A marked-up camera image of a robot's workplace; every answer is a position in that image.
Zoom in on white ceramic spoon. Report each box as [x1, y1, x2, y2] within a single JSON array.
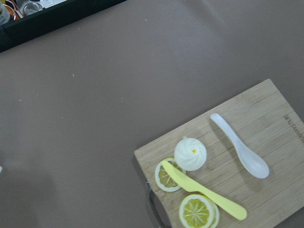
[[210, 114, 270, 179]]

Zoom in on single lemon slice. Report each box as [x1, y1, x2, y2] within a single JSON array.
[[154, 158, 186, 192]]

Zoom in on lemon slice stack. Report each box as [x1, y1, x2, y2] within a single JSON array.
[[179, 194, 220, 228]]

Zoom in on yellow plastic knife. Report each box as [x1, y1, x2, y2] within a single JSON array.
[[161, 161, 247, 220]]

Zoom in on wooden cutting board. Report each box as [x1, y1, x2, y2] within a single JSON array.
[[134, 79, 304, 228]]

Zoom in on black storage tray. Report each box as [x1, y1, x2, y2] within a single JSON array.
[[0, 0, 123, 52]]

